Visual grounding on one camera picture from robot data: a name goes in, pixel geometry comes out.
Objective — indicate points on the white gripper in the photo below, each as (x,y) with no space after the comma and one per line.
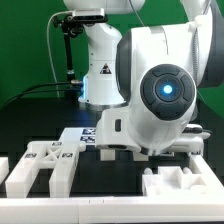
(145,133)

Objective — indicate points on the white chair seat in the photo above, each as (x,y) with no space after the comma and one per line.
(172,180)

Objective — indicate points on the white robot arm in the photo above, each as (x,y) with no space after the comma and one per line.
(158,72)

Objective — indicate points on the white tag sheet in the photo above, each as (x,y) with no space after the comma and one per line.
(83,134)

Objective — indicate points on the white chair back frame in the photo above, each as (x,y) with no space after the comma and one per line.
(61,157)

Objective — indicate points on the black camera stand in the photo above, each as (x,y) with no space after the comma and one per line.
(72,27)

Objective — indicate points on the white U-shaped fixture wall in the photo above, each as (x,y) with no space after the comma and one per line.
(201,208)

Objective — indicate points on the grey camera on stand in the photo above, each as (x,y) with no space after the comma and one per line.
(89,15)

